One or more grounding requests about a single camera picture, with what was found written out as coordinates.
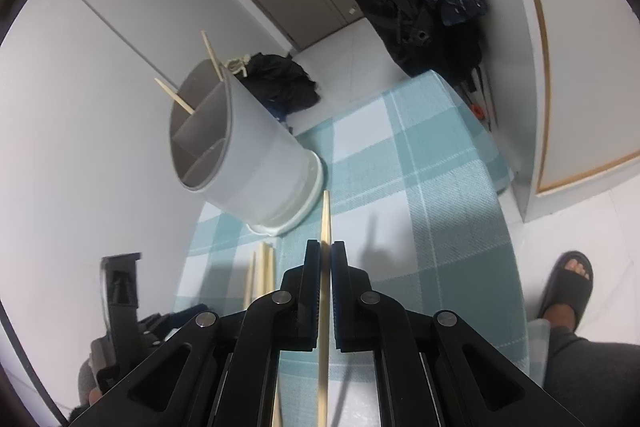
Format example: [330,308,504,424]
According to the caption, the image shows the black sandal foot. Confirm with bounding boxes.
[538,251,593,332]

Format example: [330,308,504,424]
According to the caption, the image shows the orange black tool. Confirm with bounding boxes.
[470,104,486,120]

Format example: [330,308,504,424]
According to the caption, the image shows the white utensil holder cup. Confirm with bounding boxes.
[169,60,324,236]

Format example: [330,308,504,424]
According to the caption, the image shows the wooden chopstick middle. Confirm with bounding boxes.
[265,245,276,293]

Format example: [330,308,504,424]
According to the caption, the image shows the beige cloth on pile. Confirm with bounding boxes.
[224,54,250,78]

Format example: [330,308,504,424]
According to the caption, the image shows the wooden chopstick leftmost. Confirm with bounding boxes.
[243,253,256,309]

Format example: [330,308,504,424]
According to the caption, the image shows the black clothes pile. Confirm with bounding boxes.
[240,53,320,121]

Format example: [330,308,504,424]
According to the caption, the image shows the grey trouser leg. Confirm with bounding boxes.
[544,327,640,426]

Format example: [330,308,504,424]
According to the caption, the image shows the lone wooden chopstick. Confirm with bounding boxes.
[317,190,332,427]

